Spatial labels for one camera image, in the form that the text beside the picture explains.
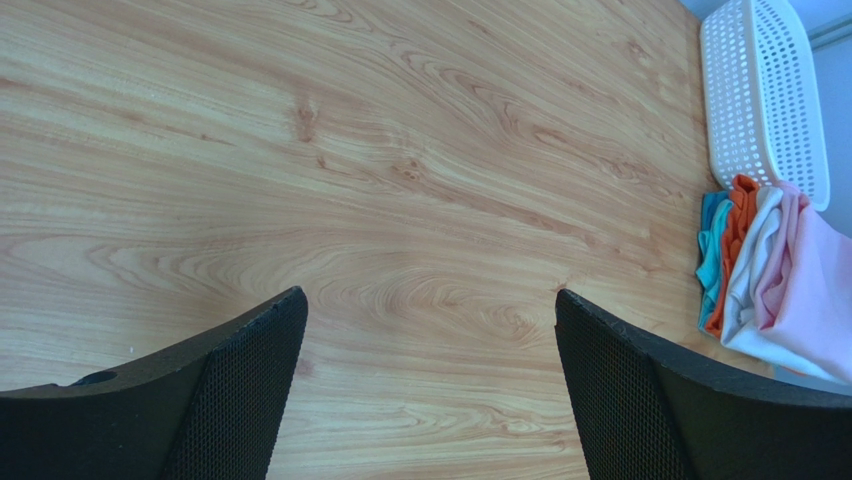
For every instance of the folded orange t shirt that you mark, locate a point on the folded orange t shirt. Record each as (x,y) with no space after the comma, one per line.
(739,218)

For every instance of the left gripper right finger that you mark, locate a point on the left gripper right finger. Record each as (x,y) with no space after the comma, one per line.
(647,408)

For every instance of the white perforated plastic basket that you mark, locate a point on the white perforated plastic basket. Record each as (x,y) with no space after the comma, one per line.
(761,97)

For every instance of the pink t shirt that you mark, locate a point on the pink t shirt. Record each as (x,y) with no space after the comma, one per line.
(803,304)

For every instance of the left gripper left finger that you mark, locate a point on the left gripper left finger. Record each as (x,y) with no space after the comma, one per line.
(208,407)

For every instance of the folded white t shirt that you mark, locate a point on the folded white t shirt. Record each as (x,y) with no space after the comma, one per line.
(739,329)

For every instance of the folded teal t shirt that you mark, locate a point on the folded teal t shirt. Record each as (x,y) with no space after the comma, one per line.
(714,219)

